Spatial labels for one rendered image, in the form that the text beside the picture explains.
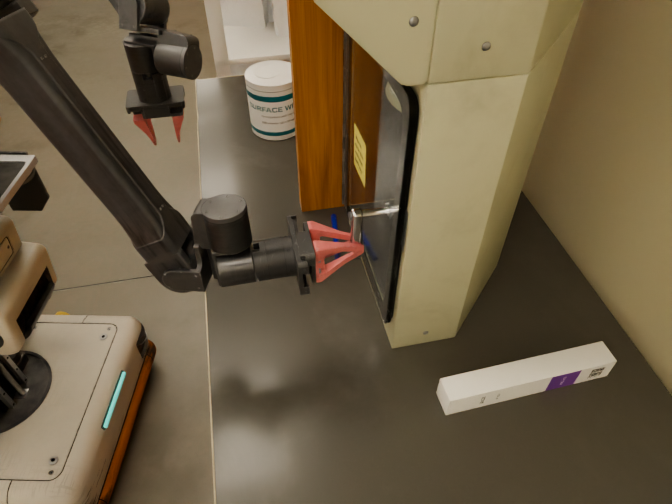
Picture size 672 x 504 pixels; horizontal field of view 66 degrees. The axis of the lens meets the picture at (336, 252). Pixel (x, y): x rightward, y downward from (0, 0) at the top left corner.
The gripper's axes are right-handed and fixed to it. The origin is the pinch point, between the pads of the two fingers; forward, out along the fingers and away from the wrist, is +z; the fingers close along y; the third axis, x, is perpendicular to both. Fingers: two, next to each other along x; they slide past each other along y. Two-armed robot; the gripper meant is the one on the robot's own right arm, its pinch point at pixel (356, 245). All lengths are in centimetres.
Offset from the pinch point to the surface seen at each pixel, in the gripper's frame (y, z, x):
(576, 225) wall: 13, 48, 18
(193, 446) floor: 31, -46, 114
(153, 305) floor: 94, -61, 114
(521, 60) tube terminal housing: -5.3, 15.4, -28.2
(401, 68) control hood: -5.3, 2.7, -28.8
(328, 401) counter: -12.4, -7.0, 20.2
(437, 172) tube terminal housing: -5.3, 8.2, -15.4
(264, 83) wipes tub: 60, -7, 5
